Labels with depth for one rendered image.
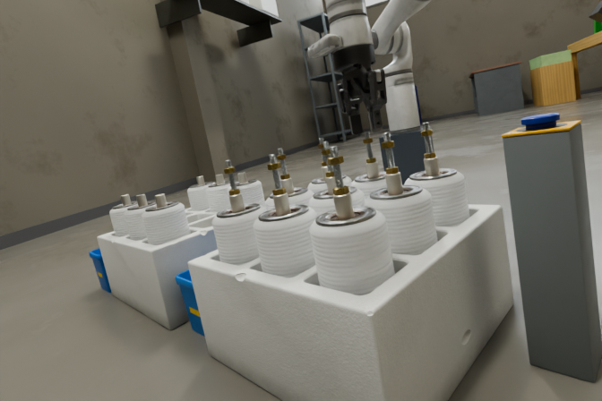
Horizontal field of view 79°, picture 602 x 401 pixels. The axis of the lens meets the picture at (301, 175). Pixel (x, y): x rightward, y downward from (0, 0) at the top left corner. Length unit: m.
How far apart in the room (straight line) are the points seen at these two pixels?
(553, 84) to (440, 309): 6.79
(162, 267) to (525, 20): 8.80
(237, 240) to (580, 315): 0.46
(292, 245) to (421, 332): 0.19
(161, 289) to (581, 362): 0.71
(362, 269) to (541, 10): 8.93
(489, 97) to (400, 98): 6.20
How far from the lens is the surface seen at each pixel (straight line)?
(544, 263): 0.56
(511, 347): 0.67
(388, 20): 1.10
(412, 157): 1.12
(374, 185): 0.67
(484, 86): 7.30
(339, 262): 0.43
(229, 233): 0.60
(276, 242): 0.51
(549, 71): 7.21
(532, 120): 0.53
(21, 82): 3.12
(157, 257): 0.84
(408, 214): 0.52
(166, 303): 0.87
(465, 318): 0.59
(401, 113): 1.13
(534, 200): 0.53
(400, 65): 1.14
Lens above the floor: 0.37
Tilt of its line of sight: 7 degrees down
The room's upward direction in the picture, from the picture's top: 11 degrees counter-clockwise
